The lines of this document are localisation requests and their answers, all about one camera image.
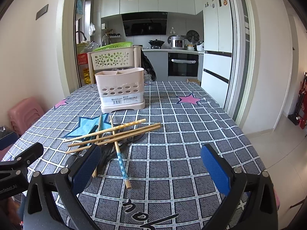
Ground black plastic spoon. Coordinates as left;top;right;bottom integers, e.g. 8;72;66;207
66;133;145;177

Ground blue patterned bamboo chopstick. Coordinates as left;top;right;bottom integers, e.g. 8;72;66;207
109;115;132;190

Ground plain bamboo chopstick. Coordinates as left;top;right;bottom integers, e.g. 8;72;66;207
68;123;161;147
64;118;146;142

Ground kitchen faucet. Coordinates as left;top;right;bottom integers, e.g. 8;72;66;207
76;30;87;44

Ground pink plastic stool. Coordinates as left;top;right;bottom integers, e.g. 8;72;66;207
8;97;44;136

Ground grey checked tablecloth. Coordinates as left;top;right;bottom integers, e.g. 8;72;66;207
3;81;265;229

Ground pink plastic utensil holder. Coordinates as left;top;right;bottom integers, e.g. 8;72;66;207
95;67;145;113

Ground cardboard box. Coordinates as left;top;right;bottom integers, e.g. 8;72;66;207
186;79;201;86

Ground beige perforated storage cart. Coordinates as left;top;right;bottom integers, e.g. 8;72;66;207
87;46;142;84

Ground green plastic basket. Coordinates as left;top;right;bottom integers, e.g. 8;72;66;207
94;42;133;51

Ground built-in black oven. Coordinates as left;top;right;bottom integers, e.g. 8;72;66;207
168;53;199;77

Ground black plastic bag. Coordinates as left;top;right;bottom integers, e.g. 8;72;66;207
141;50;157;82

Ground silver rice cooker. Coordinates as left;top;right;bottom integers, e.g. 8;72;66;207
168;35;186;50

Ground black wok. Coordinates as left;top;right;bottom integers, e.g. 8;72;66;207
148;39;164;49

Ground black range hood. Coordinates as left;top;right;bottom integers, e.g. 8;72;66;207
121;11;168;36

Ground white upper cabinets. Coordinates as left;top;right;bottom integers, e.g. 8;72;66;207
101;0;202;18

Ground white refrigerator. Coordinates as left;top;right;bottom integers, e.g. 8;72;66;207
201;0;233;108

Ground grey wall switch plate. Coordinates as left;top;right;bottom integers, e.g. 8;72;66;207
35;4;48;20

